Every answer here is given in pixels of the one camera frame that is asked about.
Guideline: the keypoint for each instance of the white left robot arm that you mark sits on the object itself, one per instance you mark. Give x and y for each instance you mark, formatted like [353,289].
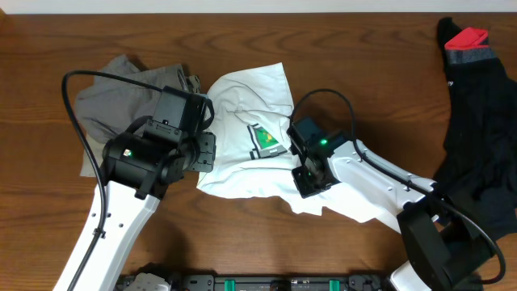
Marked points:
[136,174]

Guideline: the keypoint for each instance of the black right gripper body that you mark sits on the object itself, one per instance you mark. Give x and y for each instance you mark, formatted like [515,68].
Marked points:
[308,183]

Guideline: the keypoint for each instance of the white printed t-shirt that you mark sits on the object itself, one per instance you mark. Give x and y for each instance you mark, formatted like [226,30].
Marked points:
[253,160]

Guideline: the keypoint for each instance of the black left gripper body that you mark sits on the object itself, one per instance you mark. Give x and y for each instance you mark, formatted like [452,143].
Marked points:
[206,151]

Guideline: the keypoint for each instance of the black garment with red collar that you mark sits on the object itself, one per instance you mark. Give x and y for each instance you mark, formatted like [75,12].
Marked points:
[480,144]

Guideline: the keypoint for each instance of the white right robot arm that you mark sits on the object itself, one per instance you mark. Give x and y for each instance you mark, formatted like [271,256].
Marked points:
[444,243]

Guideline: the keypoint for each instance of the grey folded garment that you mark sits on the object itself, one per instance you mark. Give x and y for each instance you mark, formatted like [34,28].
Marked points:
[108,107]

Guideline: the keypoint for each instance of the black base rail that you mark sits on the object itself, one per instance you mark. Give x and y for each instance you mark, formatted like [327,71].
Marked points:
[155,277]

